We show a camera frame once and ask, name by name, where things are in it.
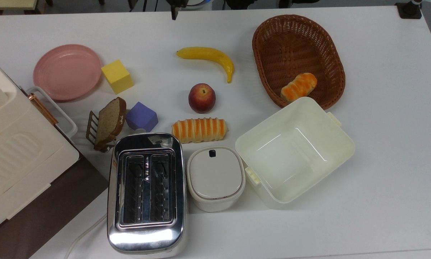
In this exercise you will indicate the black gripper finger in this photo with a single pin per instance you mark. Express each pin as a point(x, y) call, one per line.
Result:
point(174, 12)

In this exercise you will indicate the small white lidded bin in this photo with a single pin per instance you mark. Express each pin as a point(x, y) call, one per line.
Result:
point(215, 178)

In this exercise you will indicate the brown wicker basket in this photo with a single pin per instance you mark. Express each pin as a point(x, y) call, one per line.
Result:
point(291, 46)

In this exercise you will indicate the yellow cube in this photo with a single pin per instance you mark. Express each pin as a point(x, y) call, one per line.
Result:
point(117, 77)

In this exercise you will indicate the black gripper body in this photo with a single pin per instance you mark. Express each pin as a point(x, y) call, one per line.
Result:
point(176, 2)

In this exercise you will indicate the white blue-rimmed robot base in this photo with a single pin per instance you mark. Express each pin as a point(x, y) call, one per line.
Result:
point(199, 3)

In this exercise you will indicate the large cream cabinet appliance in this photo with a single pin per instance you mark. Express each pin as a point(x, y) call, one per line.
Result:
point(17, 151)

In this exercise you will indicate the purple cube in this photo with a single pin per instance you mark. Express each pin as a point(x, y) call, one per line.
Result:
point(141, 116)

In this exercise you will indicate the pink plate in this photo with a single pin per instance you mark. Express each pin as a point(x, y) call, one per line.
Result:
point(67, 72)

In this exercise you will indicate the black chair base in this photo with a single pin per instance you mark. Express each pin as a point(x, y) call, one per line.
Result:
point(298, 3)
point(242, 3)

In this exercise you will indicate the black tripod legs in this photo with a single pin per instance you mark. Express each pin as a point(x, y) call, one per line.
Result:
point(143, 4)

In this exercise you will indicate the beige side table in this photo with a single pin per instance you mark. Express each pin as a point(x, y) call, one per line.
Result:
point(8, 4)

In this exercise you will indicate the brown bread slice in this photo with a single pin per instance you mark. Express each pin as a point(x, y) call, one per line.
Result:
point(109, 124)

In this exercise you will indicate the small orange glazed bread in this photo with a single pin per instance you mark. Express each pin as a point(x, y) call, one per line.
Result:
point(298, 87)

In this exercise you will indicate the silver two-slot toaster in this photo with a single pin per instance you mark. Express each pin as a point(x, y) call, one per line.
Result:
point(147, 237)

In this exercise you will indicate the open cream plastic box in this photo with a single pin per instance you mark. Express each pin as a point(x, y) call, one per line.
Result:
point(294, 154)

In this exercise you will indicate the red apple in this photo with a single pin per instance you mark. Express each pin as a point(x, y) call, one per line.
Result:
point(202, 99)

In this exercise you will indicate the yellow banana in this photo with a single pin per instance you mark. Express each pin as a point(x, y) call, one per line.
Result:
point(208, 54)

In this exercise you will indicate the long striped bread roll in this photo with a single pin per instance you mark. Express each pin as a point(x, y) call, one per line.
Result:
point(199, 130)

